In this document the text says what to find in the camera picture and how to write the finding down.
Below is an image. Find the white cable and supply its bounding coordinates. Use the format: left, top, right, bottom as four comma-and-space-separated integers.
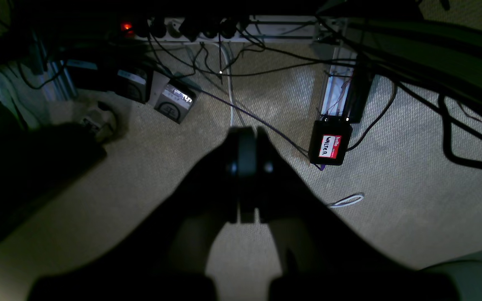
327, 193, 365, 209

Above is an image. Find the black power adapter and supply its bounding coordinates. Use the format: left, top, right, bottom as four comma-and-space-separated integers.
112, 66, 153, 104

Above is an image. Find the aluminium table leg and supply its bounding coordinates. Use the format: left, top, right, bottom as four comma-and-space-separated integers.
315, 21, 375, 124

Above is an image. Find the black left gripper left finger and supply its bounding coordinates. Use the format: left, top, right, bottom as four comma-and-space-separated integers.
28, 127, 241, 301

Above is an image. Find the white power strip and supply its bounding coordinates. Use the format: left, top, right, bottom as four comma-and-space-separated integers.
120, 16, 333, 44

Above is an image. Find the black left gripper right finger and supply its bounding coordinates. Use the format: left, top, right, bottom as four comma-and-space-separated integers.
256, 127, 459, 301

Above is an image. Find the black box with name label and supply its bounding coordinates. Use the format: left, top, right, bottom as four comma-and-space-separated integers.
308, 117, 353, 166

